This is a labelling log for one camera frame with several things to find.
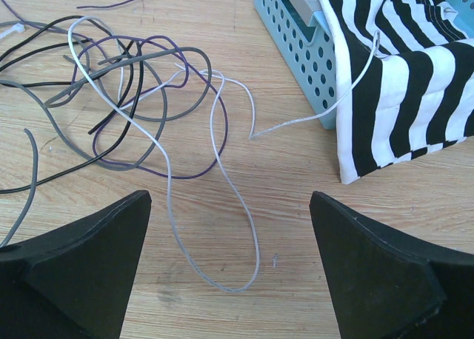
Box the black white striped cloth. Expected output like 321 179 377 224
319 0 473 184

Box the white zip tie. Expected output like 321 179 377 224
0 23 25 39

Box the white wire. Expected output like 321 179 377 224
68 16 381 294

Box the light blue perforated basket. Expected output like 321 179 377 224
254 0 473 130

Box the purple wire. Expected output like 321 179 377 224
0 0 227 180

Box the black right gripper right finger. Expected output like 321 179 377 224
310 192 473 338

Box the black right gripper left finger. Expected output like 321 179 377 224
1 190 152 338

